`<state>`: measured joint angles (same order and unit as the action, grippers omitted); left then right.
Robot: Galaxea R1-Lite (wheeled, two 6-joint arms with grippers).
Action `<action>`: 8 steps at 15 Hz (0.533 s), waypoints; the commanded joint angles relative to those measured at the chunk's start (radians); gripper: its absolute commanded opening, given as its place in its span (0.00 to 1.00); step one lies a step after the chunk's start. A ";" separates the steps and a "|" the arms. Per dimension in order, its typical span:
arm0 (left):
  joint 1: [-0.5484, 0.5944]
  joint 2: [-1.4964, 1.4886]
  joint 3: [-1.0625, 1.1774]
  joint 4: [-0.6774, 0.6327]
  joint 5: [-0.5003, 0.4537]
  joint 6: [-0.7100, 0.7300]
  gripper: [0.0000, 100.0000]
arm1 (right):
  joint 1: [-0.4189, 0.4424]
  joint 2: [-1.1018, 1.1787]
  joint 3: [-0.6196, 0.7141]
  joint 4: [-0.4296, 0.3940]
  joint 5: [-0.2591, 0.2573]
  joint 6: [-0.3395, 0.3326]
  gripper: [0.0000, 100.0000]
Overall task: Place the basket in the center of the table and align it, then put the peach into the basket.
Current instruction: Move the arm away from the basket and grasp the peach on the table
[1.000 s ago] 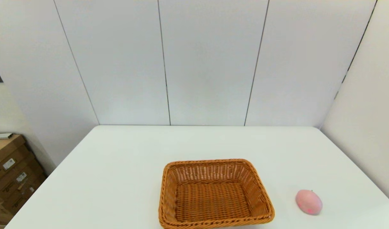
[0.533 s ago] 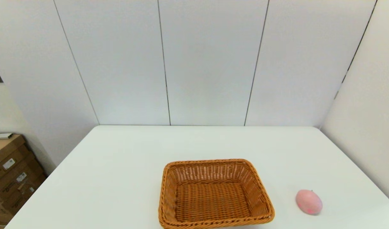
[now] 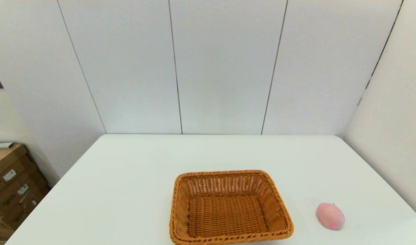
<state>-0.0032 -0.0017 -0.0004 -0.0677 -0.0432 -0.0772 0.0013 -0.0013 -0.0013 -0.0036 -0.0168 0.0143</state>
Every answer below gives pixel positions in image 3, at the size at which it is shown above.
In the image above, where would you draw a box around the pink peach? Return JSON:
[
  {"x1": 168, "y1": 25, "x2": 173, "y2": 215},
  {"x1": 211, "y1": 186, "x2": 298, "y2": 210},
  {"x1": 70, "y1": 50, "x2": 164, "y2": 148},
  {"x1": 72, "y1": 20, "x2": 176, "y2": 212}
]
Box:
[{"x1": 316, "y1": 203, "x2": 346, "y2": 230}]

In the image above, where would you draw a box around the orange woven wicker basket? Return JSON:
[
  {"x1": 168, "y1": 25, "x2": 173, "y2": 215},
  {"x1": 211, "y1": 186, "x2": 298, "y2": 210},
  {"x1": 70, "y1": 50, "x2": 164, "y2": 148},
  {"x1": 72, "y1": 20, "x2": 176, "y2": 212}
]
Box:
[{"x1": 169, "y1": 170, "x2": 294, "y2": 245}]

